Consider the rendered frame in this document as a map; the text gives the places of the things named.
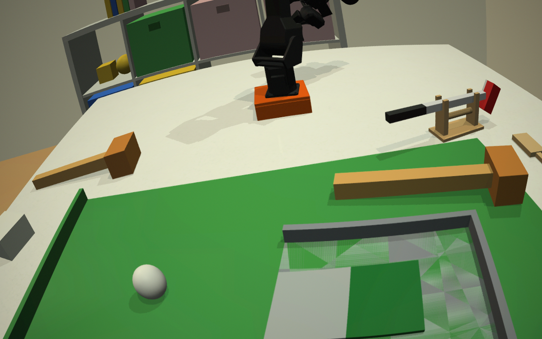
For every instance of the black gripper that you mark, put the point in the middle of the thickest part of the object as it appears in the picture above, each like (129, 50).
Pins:
(308, 15)

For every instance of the green flat mat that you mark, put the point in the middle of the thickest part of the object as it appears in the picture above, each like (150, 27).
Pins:
(219, 244)

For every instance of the wooden mallet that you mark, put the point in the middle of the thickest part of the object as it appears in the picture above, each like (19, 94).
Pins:
(502, 173)
(120, 158)

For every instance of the white ball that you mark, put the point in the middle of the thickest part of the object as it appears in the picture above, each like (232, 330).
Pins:
(149, 282)

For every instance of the red golf putter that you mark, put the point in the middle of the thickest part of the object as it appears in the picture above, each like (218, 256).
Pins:
(487, 100)

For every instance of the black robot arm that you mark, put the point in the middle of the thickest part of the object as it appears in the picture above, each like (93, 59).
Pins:
(280, 35)

